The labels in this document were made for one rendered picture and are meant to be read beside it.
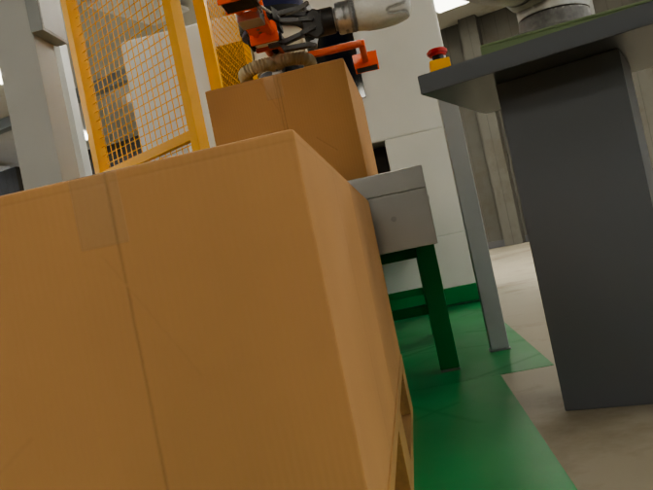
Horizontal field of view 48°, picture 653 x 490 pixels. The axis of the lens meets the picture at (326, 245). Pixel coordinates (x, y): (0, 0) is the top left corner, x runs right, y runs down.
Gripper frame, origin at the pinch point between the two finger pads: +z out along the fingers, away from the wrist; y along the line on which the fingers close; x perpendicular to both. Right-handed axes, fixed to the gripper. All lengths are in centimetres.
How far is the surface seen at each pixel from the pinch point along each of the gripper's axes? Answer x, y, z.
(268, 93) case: -4.9, 17.5, 1.5
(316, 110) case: -5.2, 24.9, -10.7
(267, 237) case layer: -137, 62, -16
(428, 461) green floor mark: -64, 107, -24
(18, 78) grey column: 57, -23, 103
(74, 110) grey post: 274, -66, 179
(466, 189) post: 44, 52, -51
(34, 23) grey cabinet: 55, -41, 92
